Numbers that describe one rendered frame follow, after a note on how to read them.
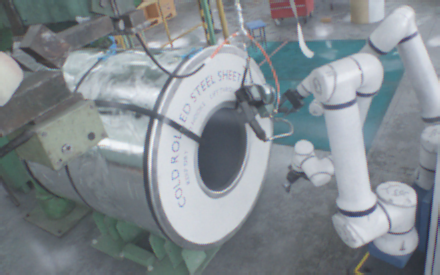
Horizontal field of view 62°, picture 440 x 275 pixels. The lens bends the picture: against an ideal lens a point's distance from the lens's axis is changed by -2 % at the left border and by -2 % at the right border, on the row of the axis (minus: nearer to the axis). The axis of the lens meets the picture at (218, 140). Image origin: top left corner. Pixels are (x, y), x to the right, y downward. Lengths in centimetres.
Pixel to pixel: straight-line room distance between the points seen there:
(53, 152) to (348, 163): 97
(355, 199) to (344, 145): 23
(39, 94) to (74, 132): 13
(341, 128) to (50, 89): 93
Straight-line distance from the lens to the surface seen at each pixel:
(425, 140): 199
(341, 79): 130
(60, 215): 356
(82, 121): 106
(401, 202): 161
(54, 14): 148
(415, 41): 199
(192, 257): 249
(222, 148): 248
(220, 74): 207
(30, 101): 101
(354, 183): 146
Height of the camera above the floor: 192
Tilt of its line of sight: 30 degrees down
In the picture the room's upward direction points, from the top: 15 degrees counter-clockwise
